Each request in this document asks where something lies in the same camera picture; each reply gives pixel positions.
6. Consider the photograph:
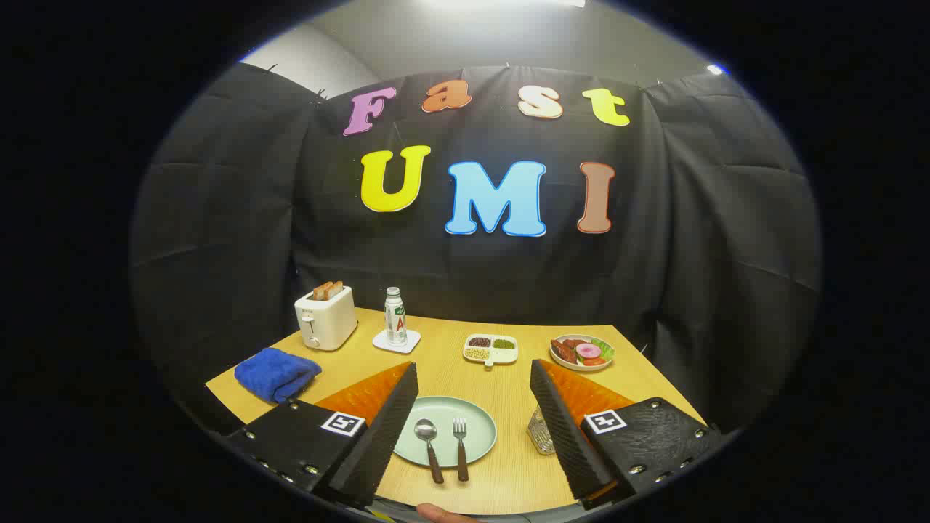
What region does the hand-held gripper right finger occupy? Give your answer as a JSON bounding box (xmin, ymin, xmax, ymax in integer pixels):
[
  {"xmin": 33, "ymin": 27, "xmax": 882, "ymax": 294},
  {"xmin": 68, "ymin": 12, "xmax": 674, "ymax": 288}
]
[{"xmin": 529, "ymin": 358, "xmax": 724, "ymax": 509}]

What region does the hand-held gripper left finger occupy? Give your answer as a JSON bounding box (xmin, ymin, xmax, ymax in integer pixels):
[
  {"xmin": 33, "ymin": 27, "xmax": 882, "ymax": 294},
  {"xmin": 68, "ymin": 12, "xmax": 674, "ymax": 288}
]
[{"xmin": 222, "ymin": 361, "xmax": 421, "ymax": 508}]

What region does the wooden handled spoon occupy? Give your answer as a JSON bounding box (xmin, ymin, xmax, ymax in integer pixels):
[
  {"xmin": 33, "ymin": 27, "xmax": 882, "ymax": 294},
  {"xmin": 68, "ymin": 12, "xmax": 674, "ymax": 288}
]
[{"xmin": 414, "ymin": 418, "xmax": 445, "ymax": 485}]

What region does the wooden handled fork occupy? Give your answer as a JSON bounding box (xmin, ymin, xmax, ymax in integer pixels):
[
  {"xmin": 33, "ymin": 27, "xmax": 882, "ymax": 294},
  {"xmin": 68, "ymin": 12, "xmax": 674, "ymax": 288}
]
[{"xmin": 453, "ymin": 418, "xmax": 470, "ymax": 482}]

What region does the plate of food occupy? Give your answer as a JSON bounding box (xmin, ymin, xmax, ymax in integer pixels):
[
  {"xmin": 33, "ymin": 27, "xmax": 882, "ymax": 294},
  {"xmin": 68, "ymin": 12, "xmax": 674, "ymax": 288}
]
[{"xmin": 549, "ymin": 334, "xmax": 615, "ymax": 373}]

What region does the pale green plate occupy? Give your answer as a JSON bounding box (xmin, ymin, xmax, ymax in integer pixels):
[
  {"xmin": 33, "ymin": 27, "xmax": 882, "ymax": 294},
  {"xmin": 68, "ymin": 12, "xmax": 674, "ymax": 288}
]
[{"xmin": 392, "ymin": 396, "xmax": 498, "ymax": 468}]

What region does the white square coaster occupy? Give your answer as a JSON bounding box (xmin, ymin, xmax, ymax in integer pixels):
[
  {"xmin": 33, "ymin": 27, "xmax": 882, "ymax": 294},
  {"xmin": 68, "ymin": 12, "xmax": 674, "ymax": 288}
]
[{"xmin": 372, "ymin": 328, "xmax": 421, "ymax": 354}]

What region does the white divided bean dish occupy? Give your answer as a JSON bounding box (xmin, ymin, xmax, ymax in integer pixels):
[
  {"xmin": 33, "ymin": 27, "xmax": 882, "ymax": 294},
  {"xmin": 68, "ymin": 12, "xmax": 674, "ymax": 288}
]
[{"xmin": 463, "ymin": 333, "xmax": 519, "ymax": 368}]

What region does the small drink bottle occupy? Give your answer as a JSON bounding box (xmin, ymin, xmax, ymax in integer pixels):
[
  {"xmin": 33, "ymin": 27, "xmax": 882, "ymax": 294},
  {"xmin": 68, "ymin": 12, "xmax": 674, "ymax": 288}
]
[{"xmin": 384, "ymin": 287, "xmax": 408, "ymax": 346}]

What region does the blue folded towel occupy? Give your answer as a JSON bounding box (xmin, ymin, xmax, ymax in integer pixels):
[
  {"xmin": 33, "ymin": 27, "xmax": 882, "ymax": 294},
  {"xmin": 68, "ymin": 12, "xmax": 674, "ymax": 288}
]
[{"xmin": 234, "ymin": 347, "xmax": 323, "ymax": 405}]

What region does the white toaster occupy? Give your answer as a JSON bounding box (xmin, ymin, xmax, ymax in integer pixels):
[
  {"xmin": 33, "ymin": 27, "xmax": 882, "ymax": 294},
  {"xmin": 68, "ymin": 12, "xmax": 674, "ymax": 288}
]
[{"xmin": 294, "ymin": 285, "xmax": 358, "ymax": 352}]

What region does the black backdrop cloth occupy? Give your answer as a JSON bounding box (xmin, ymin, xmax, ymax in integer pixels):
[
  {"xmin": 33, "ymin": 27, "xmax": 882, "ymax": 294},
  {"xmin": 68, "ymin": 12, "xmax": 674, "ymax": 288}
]
[{"xmin": 129, "ymin": 62, "xmax": 823, "ymax": 437}]

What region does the ceiling light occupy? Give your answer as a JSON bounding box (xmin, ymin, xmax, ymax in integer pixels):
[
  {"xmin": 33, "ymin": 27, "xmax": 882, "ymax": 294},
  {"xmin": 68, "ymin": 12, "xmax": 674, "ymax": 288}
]
[{"xmin": 421, "ymin": 0, "xmax": 586, "ymax": 9}]

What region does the metal wire basket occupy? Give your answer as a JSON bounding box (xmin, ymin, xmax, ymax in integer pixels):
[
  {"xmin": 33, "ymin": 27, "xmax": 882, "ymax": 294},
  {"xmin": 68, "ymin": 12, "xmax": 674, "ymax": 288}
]
[{"xmin": 527, "ymin": 407, "xmax": 557, "ymax": 456}]

